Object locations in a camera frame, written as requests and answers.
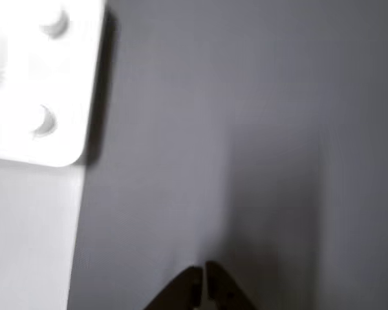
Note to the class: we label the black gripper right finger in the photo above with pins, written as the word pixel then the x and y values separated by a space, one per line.
pixel 226 294

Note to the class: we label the grey textured desk mat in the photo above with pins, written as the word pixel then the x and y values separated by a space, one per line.
pixel 245 129

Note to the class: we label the white rounded flat device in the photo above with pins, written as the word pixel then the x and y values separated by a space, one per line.
pixel 35 80

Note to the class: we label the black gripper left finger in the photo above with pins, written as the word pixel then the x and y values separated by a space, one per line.
pixel 184 294

